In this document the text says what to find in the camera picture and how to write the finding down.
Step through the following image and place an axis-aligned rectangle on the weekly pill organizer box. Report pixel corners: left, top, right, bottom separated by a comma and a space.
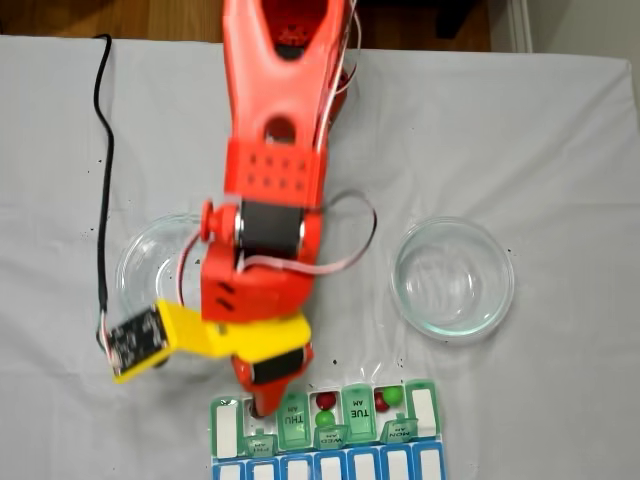
207, 378, 448, 480

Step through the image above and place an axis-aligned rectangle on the large clear glass bowl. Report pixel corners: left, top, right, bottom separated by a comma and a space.
115, 214, 206, 326

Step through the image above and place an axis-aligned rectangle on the small clear glass bowl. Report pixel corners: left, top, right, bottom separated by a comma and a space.
388, 215, 516, 344

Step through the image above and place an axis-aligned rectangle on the white tablecloth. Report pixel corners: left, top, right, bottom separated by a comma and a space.
0, 34, 640, 480

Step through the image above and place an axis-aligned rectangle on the white red black servo wire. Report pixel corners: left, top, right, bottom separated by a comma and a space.
244, 190, 379, 275
177, 232, 211, 309
314, 0, 364, 151

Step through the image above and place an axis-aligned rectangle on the camera board on yellow mount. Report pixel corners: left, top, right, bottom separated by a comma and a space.
107, 298, 221, 386

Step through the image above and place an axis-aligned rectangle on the black camera cable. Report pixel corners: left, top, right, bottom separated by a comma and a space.
93, 32, 115, 346

